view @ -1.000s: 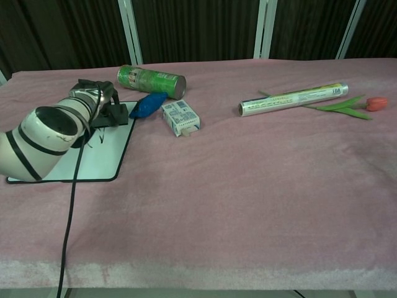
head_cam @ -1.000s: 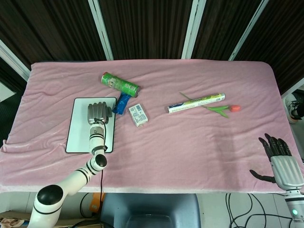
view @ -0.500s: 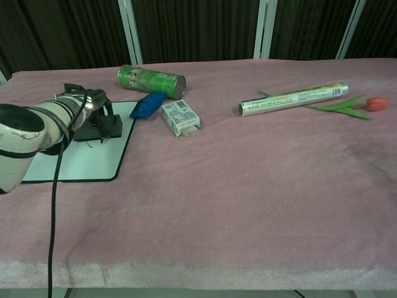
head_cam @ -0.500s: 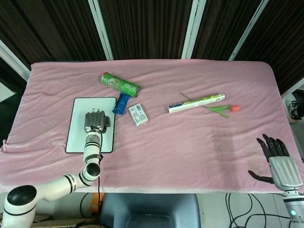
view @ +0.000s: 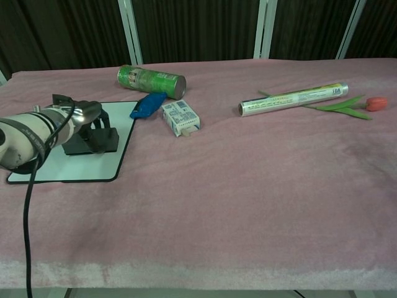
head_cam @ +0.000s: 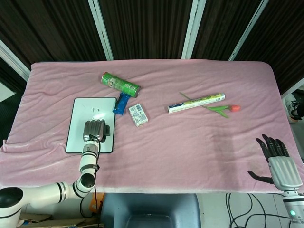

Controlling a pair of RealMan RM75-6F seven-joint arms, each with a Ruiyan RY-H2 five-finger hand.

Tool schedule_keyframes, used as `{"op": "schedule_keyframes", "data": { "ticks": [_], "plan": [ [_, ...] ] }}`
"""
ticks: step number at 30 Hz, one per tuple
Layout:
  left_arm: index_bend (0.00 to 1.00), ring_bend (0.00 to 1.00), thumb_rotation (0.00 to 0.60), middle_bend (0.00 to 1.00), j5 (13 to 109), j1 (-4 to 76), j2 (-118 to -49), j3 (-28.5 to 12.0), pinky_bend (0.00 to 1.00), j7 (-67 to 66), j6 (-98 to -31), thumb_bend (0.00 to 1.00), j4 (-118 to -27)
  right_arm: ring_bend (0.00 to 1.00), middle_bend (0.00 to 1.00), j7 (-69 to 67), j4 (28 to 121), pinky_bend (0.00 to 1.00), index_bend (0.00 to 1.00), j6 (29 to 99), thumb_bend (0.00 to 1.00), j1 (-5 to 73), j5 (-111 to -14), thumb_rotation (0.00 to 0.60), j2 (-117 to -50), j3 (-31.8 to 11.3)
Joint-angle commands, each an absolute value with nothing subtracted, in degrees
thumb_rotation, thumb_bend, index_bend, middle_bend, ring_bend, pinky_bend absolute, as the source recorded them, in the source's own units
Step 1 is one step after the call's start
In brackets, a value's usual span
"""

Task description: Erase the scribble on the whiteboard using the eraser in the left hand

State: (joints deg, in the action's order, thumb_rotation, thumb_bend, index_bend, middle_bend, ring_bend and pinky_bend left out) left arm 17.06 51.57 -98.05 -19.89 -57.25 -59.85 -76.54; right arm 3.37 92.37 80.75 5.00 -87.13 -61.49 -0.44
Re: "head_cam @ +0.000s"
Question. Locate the white screen frame post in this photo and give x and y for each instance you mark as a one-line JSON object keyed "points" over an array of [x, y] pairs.
{"points": [[193, 31], [293, 88], [14, 60], [102, 31], [248, 33]]}

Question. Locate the white and blue carton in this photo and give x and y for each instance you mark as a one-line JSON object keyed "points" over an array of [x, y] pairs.
{"points": [[139, 115]]}

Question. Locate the green chip can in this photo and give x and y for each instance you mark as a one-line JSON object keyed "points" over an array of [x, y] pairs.
{"points": [[120, 84]]}

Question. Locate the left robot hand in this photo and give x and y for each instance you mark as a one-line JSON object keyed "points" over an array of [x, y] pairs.
{"points": [[95, 129]]}

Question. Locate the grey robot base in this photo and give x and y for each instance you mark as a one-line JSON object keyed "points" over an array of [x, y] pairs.
{"points": [[149, 211]]}

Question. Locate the blue snack packet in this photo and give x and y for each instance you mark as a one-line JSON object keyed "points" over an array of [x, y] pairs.
{"points": [[121, 107]]}

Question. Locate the white board with black rim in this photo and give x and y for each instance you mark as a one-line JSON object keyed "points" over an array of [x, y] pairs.
{"points": [[80, 111]]}

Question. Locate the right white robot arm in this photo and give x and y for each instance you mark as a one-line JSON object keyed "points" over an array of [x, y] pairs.
{"points": [[293, 206]]}

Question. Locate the pink table cloth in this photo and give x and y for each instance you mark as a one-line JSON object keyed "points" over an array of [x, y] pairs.
{"points": [[178, 152]]}

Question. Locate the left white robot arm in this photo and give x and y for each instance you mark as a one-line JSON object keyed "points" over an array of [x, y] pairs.
{"points": [[45, 190]]}

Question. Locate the silver foil roll tube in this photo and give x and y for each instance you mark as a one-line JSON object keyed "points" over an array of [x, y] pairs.
{"points": [[194, 103]]}

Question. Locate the brown cardboard box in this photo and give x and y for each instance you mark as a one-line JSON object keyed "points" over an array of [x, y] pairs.
{"points": [[59, 222]]}

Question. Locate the artificial orange tulip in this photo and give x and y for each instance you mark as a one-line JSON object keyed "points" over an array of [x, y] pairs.
{"points": [[235, 108]]}

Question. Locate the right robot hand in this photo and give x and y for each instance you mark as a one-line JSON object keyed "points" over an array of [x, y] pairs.
{"points": [[285, 171]]}

